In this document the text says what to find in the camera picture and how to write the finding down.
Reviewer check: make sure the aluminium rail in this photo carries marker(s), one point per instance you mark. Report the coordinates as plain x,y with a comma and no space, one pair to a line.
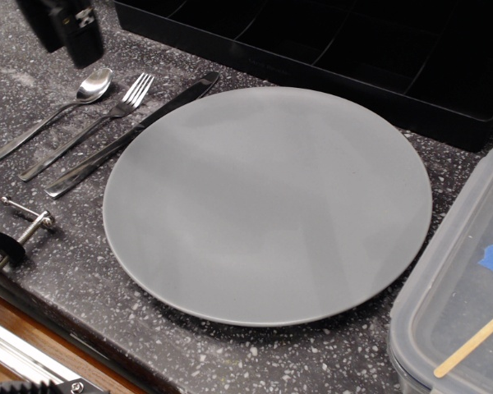
35,366

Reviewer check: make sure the silver spoon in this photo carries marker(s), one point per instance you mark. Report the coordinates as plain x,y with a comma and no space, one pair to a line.
90,90

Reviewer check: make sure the metal screw clamp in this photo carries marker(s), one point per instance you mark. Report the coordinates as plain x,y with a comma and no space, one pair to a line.
12,250

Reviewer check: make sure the black compartment tray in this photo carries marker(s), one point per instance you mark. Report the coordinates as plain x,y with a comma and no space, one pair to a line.
425,66

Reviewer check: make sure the clear plastic lidded container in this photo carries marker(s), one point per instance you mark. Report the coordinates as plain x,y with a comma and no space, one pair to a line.
448,298

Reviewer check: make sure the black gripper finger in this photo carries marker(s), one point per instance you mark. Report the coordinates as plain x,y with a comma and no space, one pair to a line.
37,15
77,28

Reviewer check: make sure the silver fork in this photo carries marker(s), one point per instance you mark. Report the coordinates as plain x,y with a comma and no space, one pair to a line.
131,100

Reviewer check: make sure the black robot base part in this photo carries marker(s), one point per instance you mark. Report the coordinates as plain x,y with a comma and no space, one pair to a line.
18,387

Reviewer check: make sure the wooden stick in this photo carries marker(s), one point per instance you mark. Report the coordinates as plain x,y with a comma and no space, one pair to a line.
464,350

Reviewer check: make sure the grey round plate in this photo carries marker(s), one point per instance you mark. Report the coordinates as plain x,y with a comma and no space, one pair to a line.
267,206

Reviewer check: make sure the silver table knife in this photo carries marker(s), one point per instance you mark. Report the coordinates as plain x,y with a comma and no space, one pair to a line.
81,171

